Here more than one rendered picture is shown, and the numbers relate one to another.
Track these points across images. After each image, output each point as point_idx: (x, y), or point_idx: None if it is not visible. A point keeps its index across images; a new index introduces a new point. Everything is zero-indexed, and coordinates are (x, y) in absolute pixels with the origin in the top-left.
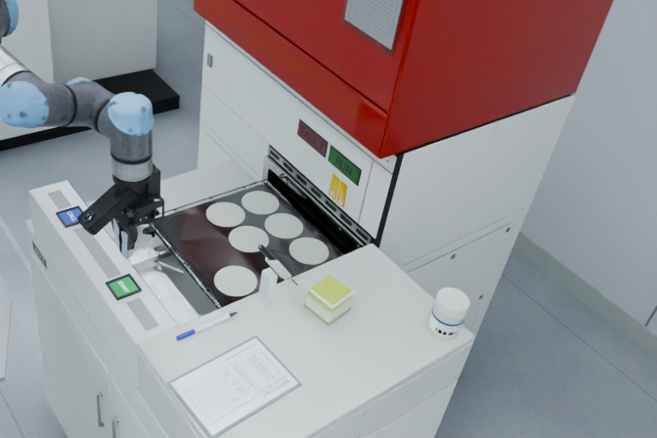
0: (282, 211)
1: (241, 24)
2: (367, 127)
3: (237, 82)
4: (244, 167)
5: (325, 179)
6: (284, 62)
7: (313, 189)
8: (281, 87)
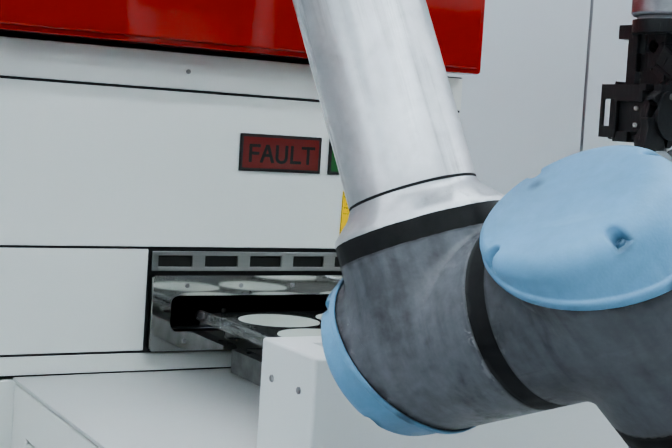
0: (310, 315)
1: None
2: (451, 32)
3: (10, 160)
4: (65, 367)
5: (324, 218)
6: (241, 4)
7: (296, 261)
8: (173, 94)
